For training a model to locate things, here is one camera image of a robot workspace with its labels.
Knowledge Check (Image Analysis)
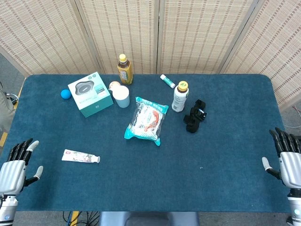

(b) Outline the light blue plastic cup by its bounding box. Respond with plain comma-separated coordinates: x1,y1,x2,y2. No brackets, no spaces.
112,85,130,108

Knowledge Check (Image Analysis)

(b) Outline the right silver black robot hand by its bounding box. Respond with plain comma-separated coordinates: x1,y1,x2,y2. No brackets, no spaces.
261,127,301,189

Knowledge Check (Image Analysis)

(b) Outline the red white floor cable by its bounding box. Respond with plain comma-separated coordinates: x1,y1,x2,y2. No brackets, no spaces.
283,105,301,129

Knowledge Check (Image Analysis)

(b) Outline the black floor cable bundle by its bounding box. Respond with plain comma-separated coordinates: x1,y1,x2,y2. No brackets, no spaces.
62,210,101,226

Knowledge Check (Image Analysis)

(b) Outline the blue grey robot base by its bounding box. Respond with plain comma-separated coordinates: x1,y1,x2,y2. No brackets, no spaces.
99,211,200,226

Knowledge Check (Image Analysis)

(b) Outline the tea bottle yellow label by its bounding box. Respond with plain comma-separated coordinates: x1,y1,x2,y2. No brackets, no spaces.
117,54,134,86

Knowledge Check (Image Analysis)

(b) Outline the black strap device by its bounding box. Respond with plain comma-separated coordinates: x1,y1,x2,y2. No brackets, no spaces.
183,99,208,134

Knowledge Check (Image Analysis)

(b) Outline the white green glue stick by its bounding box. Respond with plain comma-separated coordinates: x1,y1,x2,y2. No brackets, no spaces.
160,74,176,89

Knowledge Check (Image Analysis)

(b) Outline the woven folding screen panel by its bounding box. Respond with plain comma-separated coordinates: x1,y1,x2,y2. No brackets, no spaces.
0,0,105,76
156,0,258,75
220,0,301,111
74,0,161,75

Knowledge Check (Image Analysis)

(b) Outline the white toothpaste tube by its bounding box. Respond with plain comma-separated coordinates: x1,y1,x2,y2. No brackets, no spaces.
61,149,101,163

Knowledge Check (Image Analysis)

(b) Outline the clear teal snack bag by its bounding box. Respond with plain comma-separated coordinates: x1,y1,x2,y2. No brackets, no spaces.
124,96,169,147

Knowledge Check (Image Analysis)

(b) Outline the grey chair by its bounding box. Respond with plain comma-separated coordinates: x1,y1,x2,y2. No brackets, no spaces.
0,81,20,134

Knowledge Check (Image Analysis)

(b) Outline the white bottle yellow cap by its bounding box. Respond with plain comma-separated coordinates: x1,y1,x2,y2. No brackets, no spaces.
171,81,190,113

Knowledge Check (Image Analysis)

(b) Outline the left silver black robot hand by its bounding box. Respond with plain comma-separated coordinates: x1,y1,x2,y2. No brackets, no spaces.
0,138,44,195

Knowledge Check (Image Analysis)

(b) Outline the blue table mat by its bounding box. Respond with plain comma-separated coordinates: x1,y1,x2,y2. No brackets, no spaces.
0,74,291,214

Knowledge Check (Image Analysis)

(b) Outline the teal white product box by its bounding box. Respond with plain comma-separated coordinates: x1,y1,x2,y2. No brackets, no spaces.
67,72,114,118

